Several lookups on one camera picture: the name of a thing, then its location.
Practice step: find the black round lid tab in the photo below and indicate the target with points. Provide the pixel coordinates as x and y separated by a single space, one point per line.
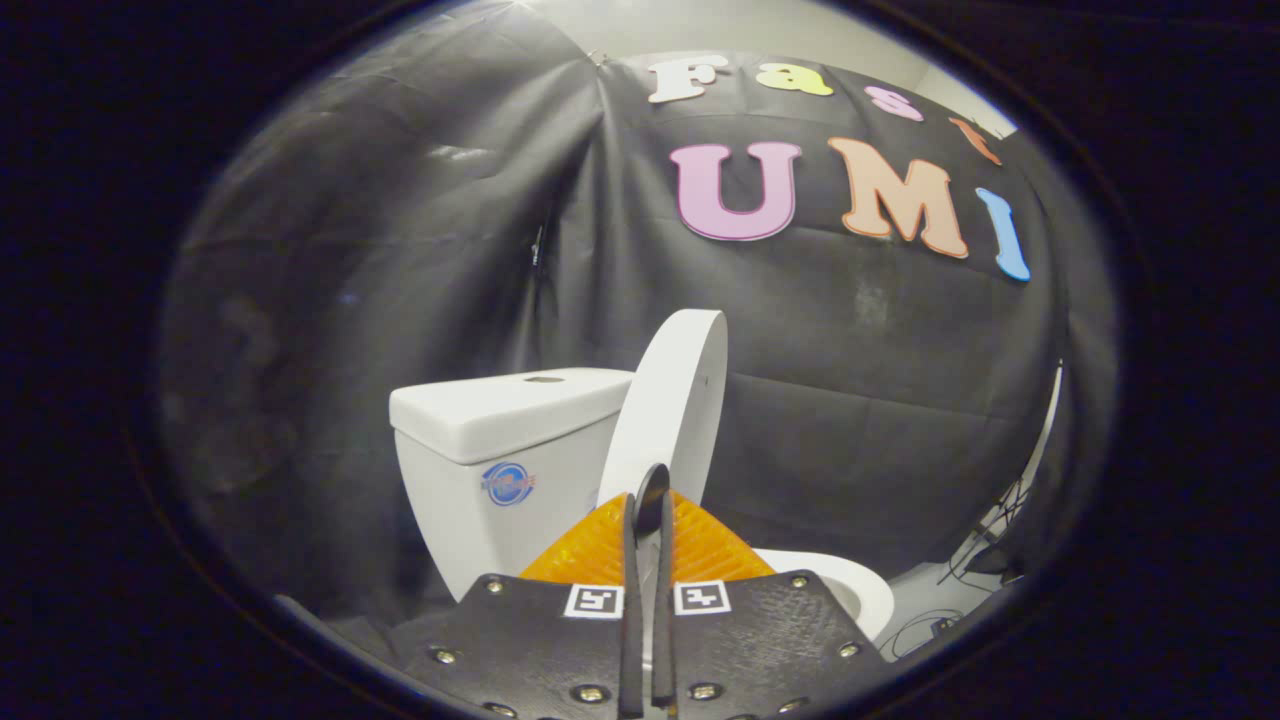
650 500

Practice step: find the black backdrop cloth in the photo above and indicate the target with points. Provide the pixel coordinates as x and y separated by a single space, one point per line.
400 250

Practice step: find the white toilet lid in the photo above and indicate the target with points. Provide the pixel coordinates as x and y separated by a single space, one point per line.
670 400

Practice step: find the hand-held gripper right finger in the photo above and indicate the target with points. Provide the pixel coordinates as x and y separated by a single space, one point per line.
760 650

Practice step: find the white ceramic toilet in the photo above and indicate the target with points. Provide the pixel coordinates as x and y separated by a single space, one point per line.
500 430

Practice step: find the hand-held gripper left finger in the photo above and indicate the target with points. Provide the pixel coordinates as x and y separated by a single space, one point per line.
540 650

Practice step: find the black tripod stand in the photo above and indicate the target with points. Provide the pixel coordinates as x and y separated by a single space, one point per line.
990 535

